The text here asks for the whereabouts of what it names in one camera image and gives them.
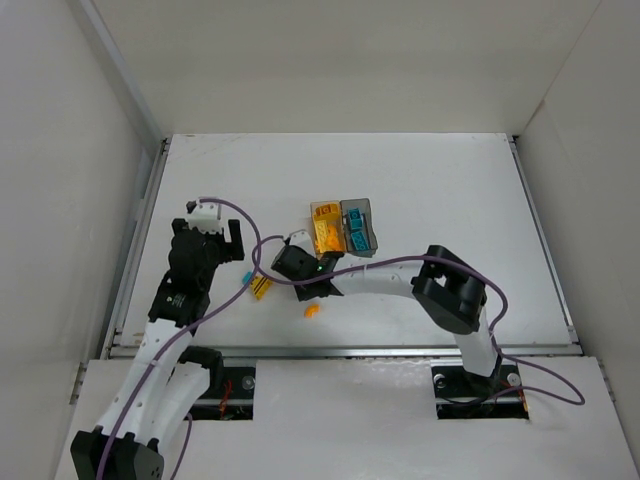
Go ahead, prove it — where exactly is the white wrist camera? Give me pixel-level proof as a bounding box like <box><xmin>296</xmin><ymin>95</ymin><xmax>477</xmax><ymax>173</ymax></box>
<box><xmin>285</xmin><ymin>229</ymin><xmax>315</xmax><ymax>255</ymax></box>
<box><xmin>185</xmin><ymin>199</ymin><xmax>224</xmax><ymax>235</ymax></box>

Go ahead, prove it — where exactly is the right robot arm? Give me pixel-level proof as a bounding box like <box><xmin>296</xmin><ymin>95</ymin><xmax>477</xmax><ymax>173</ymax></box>
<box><xmin>271</xmin><ymin>245</ymin><xmax>500</xmax><ymax>399</ymax></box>

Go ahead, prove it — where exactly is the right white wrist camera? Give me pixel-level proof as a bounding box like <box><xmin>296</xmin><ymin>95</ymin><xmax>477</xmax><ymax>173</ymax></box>
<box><xmin>285</xmin><ymin>229</ymin><xmax>315</xmax><ymax>255</ymax></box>

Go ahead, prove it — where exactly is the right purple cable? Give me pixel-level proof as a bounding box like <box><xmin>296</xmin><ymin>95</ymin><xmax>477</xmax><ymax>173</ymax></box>
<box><xmin>252</xmin><ymin>234</ymin><xmax>586</xmax><ymax>405</ymax></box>

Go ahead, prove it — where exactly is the aluminium rail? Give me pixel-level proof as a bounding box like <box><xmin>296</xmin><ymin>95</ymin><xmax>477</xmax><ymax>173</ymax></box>
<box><xmin>104</xmin><ymin>327</ymin><xmax>584</xmax><ymax>359</ymax></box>

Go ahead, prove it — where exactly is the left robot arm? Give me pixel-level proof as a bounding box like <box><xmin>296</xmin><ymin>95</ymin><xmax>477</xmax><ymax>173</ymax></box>
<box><xmin>70</xmin><ymin>216</ymin><xmax>244</xmax><ymax>479</ymax></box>

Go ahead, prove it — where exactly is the teal lego brick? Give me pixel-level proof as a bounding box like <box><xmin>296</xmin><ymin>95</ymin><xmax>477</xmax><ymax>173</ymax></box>
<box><xmin>347</xmin><ymin>208</ymin><xmax>364</xmax><ymax>231</ymax></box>

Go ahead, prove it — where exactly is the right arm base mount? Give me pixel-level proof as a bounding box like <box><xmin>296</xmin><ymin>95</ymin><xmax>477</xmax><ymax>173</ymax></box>
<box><xmin>432</xmin><ymin>364</ymin><xmax>529</xmax><ymax>420</ymax></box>

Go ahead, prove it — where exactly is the orange lego cluster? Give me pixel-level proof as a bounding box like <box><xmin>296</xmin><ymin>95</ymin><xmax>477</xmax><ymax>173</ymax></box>
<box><xmin>318</xmin><ymin>225</ymin><xmax>344</xmax><ymax>253</ymax></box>

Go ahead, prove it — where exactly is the yellow lego brick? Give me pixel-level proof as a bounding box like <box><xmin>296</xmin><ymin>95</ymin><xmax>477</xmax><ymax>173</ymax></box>
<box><xmin>314</xmin><ymin>203</ymin><xmax>341</xmax><ymax>221</ymax></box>

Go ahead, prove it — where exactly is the teal lego creature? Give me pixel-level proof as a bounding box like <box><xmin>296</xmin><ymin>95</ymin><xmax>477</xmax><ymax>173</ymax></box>
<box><xmin>350</xmin><ymin>230</ymin><xmax>370</xmax><ymax>252</ymax></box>

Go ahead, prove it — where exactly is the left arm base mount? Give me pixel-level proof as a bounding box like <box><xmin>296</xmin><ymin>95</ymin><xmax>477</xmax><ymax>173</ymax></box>
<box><xmin>164</xmin><ymin>363</ymin><xmax>256</xmax><ymax>421</ymax></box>

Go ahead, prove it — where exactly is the grey transparent container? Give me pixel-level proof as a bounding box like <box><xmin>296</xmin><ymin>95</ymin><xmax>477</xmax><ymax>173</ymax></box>
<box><xmin>339</xmin><ymin>198</ymin><xmax>378</xmax><ymax>258</ymax></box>

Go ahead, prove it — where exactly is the amber transparent container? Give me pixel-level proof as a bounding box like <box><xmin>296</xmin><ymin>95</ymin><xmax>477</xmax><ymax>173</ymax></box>
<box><xmin>311</xmin><ymin>201</ymin><xmax>347</xmax><ymax>255</ymax></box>

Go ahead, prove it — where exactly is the yellow lego plate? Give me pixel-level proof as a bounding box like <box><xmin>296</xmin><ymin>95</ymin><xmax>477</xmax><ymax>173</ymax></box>
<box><xmin>314</xmin><ymin>220</ymin><xmax>330</xmax><ymax>249</ymax></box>

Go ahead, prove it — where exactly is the purple cable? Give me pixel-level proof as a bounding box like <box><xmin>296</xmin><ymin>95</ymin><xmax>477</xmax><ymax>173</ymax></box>
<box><xmin>252</xmin><ymin>234</ymin><xmax>586</xmax><ymax>405</ymax></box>
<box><xmin>94</xmin><ymin>197</ymin><xmax>264</xmax><ymax>480</ymax></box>

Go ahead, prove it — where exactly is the orange curved lego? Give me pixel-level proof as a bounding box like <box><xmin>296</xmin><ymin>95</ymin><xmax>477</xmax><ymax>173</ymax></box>
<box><xmin>304</xmin><ymin>304</ymin><xmax>321</xmax><ymax>318</ymax></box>

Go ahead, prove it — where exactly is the yellow black striped lego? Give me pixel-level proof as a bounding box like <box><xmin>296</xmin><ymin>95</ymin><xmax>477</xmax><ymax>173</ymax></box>
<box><xmin>250</xmin><ymin>276</ymin><xmax>273</xmax><ymax>300</ymax></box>

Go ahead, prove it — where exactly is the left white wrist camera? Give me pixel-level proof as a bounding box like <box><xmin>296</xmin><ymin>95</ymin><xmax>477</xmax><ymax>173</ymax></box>
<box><xmin>185</xmin><ymin>199</ymin><xmax>224</xmax><ymax>235</ymax></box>

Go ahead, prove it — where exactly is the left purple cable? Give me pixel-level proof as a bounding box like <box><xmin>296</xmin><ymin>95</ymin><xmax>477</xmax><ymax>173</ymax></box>
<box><xmin>94</xmin><ymin>197</ymin><xmax>264</xmax><ymax>480</ymax></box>

